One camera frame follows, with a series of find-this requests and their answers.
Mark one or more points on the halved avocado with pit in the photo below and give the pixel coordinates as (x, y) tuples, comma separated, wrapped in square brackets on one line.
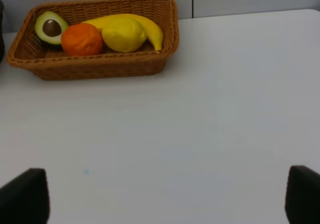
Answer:
[(49, 28)]

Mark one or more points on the yellow banana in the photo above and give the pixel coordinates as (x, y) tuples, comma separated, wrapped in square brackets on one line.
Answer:
[(154, 33)]

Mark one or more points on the dark brown wicker basket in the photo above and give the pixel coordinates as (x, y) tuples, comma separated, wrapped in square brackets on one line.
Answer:
[(2, 46)]

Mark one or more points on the orange mandarin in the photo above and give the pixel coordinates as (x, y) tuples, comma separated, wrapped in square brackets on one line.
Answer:
[(82, 40)]

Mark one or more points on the orange wicker basket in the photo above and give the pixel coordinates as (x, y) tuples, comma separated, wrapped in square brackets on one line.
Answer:
[(28, 52)]

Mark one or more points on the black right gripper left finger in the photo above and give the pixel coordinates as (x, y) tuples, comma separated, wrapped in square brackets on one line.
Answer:
[(25, 199)]

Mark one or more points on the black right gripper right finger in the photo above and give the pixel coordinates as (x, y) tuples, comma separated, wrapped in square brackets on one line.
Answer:
[(302, 195)]

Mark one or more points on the yellow lemon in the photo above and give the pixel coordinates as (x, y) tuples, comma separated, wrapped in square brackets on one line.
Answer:
[(124, 35)]

